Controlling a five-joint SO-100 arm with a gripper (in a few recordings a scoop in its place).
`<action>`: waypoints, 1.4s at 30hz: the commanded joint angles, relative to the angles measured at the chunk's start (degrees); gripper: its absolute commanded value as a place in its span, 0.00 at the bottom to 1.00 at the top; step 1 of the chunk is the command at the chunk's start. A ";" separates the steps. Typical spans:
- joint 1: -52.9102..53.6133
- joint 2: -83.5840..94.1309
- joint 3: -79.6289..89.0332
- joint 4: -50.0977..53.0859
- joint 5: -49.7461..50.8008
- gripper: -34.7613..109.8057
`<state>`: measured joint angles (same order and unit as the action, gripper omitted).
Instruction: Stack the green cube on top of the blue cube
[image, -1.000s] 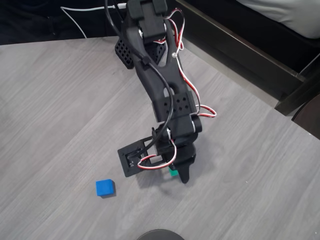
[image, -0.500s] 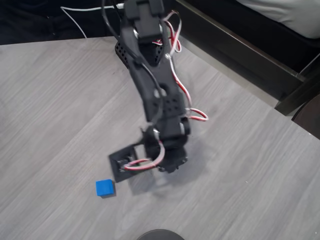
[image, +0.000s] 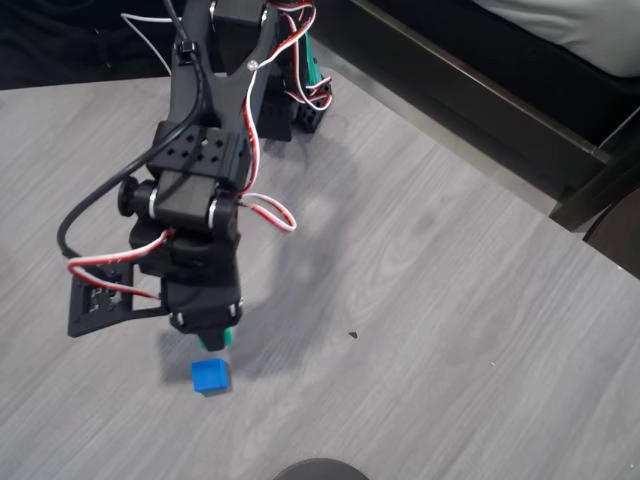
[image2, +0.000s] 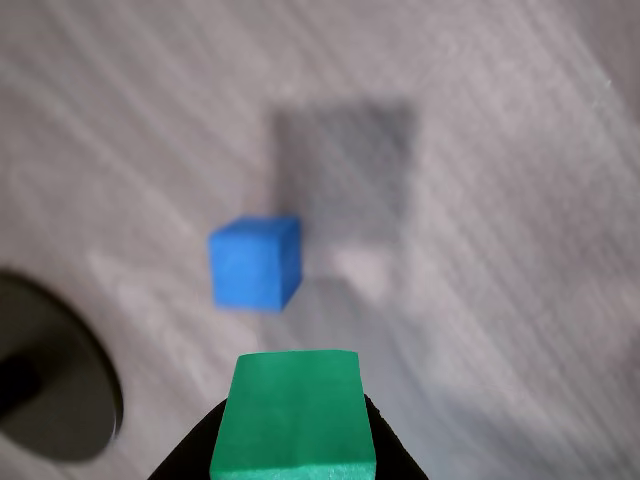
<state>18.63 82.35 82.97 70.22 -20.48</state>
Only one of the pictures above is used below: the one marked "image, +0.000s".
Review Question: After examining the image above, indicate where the green cube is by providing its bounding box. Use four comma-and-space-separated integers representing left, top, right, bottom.
196, 327, 236, 351

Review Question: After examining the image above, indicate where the blue cube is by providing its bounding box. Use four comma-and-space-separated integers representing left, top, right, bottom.
191, 357, 232, 396

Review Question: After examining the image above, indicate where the dark round object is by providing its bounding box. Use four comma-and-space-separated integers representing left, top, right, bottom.
273, 458, 371, 480

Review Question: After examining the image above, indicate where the green clamp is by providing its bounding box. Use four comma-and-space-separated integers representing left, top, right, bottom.
301, 34, 322, 91

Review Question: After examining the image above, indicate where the black fabric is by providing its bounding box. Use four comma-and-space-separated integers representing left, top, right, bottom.
0, 0, 176, 92

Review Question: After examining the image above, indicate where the dark round seat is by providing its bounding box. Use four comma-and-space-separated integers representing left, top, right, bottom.
582, 189, 640, 281

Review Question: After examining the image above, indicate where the white mattress sheet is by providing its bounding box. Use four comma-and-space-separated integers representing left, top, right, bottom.
474, 0, 640, 79

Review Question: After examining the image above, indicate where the red white gripper servo cable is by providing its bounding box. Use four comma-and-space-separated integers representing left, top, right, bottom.
67, 230, 174, 301

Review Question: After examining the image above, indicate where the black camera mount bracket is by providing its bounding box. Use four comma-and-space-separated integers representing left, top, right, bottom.
67, 259, 167, 339

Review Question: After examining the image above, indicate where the red white wrist servo cable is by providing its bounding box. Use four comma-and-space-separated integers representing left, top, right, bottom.
237, 0, 317, 234

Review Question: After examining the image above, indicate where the black camera cable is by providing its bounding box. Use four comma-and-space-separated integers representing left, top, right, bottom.
57, 0, 209, 260

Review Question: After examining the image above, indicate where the red white base servo cable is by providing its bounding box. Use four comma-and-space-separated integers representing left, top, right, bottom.
282, 14, 332, 110

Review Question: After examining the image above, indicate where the thin white cable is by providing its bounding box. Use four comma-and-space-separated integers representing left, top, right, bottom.
121, 13, 176, 77

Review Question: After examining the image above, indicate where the dark wooden bed frame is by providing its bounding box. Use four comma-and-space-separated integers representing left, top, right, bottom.
309, 0, 640, 234

